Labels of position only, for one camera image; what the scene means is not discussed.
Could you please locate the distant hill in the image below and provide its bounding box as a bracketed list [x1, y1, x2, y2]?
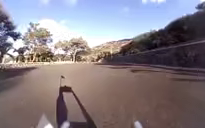
[89, 38, 134, 58]

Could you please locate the grey asphalt road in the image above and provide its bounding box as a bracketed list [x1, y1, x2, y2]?
[0, 61, 205, 128]

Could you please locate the row of trees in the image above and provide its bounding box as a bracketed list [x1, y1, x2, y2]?
[14, 21, 93, 64]

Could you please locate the robot's own part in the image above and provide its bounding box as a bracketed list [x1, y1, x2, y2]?
[60, 120, 71, 128]
[133, 120, 144, 128]

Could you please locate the wooded hillside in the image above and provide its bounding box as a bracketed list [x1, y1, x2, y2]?
[119, 0, 205, 56]

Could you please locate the large dark tree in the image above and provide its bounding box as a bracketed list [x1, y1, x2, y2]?
[0, 0, 22, 64]

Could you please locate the long stone wall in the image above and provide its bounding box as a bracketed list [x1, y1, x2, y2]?
[101, 38, 205, 70]

